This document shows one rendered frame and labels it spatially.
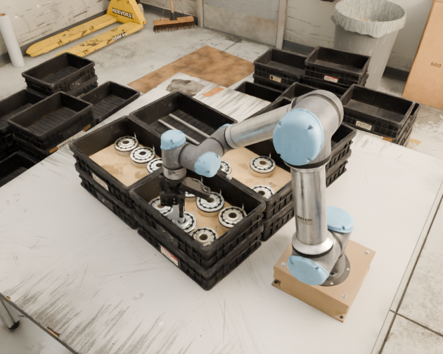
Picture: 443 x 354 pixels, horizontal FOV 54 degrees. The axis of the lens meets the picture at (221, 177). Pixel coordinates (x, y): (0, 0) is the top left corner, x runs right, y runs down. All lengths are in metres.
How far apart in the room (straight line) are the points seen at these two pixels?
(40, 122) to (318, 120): 2.13
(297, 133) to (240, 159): 0.85
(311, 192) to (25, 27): 4.19
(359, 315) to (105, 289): 0.86
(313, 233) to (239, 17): 3.90
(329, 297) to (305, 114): 0.67
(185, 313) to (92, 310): 0.31
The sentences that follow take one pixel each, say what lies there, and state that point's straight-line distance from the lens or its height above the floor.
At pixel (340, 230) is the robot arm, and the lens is 1.32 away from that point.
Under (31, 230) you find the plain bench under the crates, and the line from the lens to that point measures 1.86.
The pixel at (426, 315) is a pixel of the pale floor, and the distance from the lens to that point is 2.52.
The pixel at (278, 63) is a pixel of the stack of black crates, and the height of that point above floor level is 0.38.
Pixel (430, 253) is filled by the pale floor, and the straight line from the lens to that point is 2.80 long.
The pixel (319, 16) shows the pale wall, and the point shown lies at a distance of 4.48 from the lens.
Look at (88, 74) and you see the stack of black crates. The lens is 3.22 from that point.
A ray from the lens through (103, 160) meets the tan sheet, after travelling 1.88.
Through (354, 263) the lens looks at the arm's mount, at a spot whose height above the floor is 0.80.
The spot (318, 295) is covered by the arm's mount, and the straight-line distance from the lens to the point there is 1.47.
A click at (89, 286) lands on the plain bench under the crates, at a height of 0.70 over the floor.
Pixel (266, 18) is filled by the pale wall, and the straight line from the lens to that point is 4.72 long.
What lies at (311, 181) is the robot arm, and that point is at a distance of 1.08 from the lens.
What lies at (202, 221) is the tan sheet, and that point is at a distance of 1.56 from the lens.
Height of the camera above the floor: 1.97
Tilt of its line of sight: 41 degrees down
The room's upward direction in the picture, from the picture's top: straight up
